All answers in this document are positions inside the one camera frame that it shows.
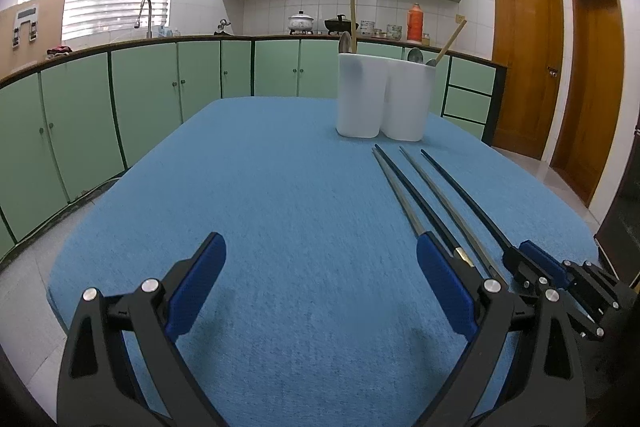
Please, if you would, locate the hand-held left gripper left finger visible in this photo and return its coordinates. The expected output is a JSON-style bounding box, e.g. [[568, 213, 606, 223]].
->
[[56, 231, 227, 427]]

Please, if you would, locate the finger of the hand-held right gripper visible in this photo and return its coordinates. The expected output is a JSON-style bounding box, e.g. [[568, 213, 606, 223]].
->
[[502, 241, 577, 296], [564, 260, 626, 341]]

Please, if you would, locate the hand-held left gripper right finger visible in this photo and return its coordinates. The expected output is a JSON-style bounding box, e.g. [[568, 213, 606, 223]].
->
[[416, 236, 589, 427]]

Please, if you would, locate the grey metal chopstick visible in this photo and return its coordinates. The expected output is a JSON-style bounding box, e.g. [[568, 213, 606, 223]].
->
[[398, 146, 507, 284], [372, 150, 427, 241]]

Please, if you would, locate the plain black chopstick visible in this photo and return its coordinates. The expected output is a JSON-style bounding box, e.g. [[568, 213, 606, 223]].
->
[[420, 149, 522, 254]]

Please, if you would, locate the black chopstick with gold band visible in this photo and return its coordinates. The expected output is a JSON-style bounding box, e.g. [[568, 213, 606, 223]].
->
[[374, 144, 490, 282]]

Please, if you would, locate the white two-compartment utensil holder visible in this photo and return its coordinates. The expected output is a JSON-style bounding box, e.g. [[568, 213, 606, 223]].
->
[[335, 52, 437, 143]]

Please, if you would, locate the blue tablecloth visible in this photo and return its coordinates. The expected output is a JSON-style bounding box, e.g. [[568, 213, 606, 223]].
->
[[46, 96, 601, 427]]

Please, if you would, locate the green drawer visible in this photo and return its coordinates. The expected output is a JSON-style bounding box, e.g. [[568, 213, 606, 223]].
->
[[443, 86, 492, 124], [447, 57, 496, 96], [442, 115, 487, 142]]

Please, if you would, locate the plain wooden door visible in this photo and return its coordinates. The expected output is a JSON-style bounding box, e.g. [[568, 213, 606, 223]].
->
[[549, 0, 632, 208]]

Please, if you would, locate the row of green base cabinets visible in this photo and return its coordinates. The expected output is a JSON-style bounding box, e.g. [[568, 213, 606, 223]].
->
[[0, 37, 507, 259]]

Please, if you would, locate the orange thermos flask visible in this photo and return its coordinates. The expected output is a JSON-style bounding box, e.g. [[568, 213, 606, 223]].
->
[[405, 3, 425, 43]]

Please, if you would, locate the silver kitchen faucet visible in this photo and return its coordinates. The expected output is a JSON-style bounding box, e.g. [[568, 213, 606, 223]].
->
[[133, 0, 154, 39]]

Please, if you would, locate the black wok with lid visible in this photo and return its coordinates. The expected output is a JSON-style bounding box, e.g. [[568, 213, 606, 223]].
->
[[323, 14, 360, 34]]

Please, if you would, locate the white cooking pot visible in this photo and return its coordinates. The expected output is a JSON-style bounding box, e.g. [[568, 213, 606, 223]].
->
[[288, 11, 316, 34]]

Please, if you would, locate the brown cardboard box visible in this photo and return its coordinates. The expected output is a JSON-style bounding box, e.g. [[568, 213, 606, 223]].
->
[[0, 0, 67, 80]]

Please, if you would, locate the wooden door with handle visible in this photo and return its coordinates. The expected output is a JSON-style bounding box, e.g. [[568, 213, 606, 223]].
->
[[483, 0, 565, 160]]

